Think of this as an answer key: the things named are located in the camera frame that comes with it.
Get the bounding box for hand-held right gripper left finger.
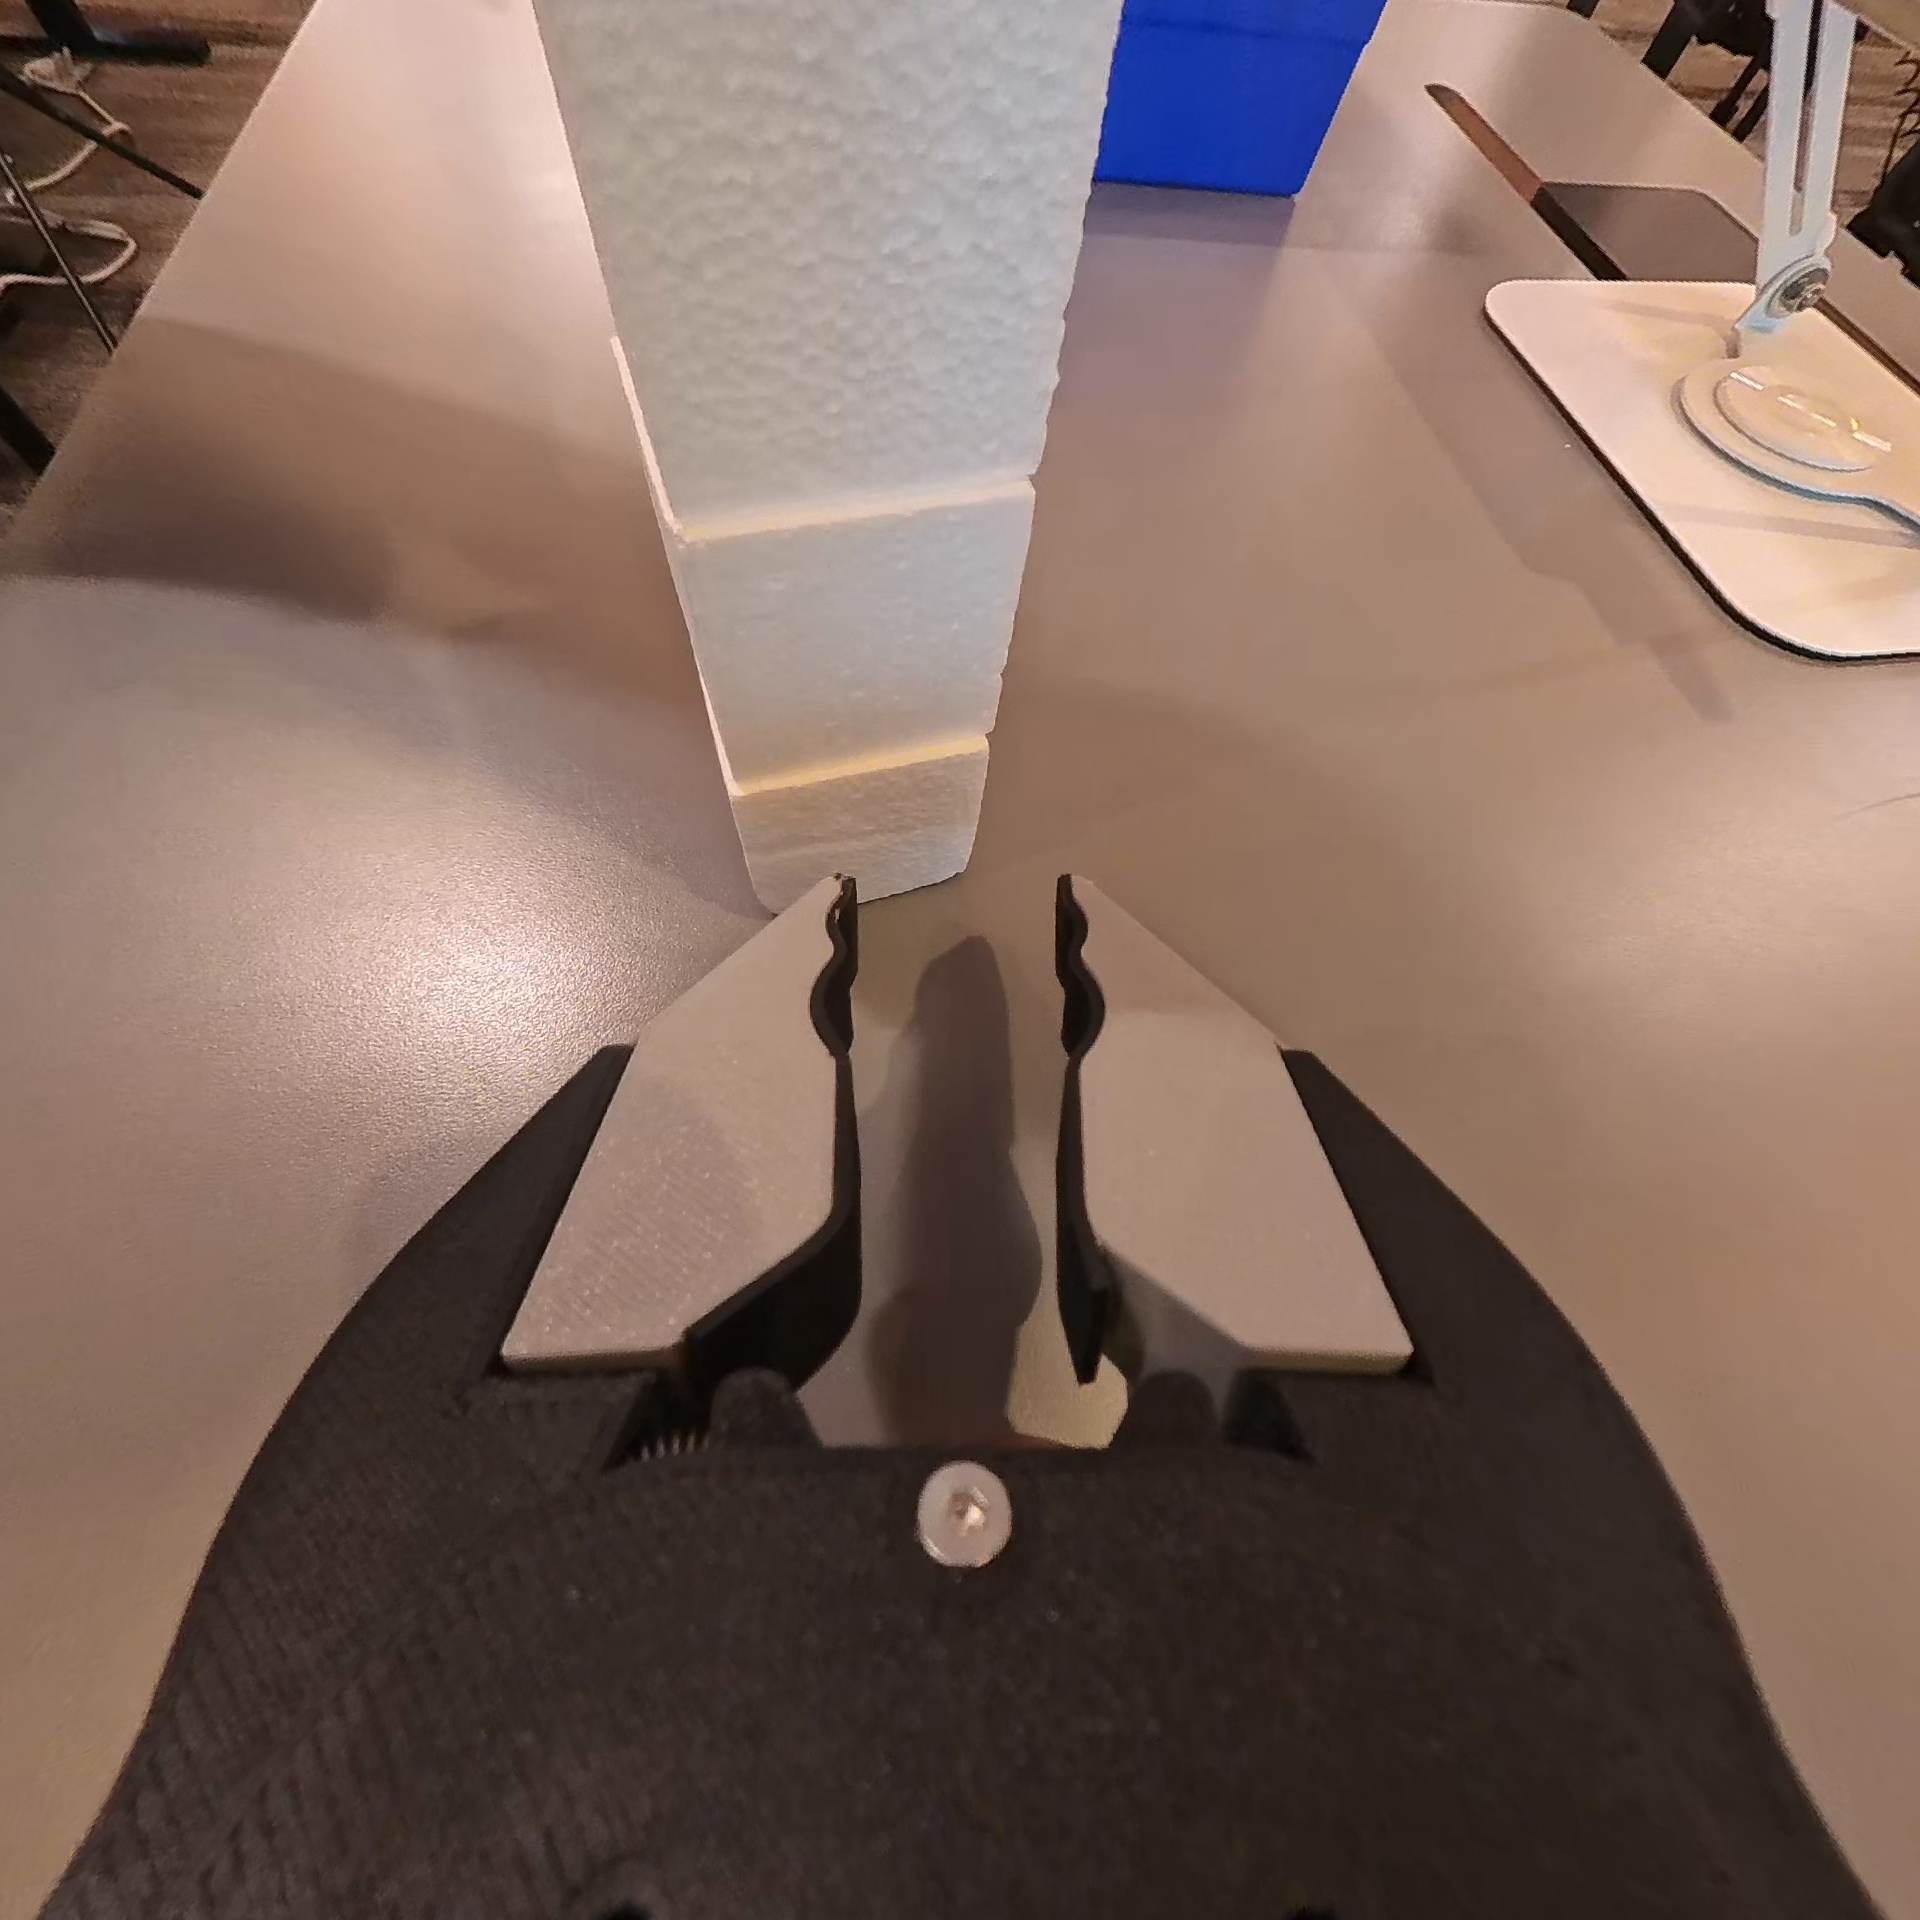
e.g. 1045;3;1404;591
497;873;866;1383

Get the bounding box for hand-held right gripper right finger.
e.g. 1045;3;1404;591
1054;873;1417;1383

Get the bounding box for white foam cube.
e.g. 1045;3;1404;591
613;336;1039;783
727;731;991;911
533;0;1126;519

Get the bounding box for white adjustable stand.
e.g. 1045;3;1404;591
1481;0;1920;662

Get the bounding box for black rectangular desk plate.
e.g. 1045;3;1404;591
1533;180;1759;281

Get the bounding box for blue plastic bin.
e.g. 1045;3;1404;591
1092;0;1389;197

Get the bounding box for black office chair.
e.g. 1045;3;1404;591
1558;0;1776;153

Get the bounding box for white cable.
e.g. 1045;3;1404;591
0;193;138;291

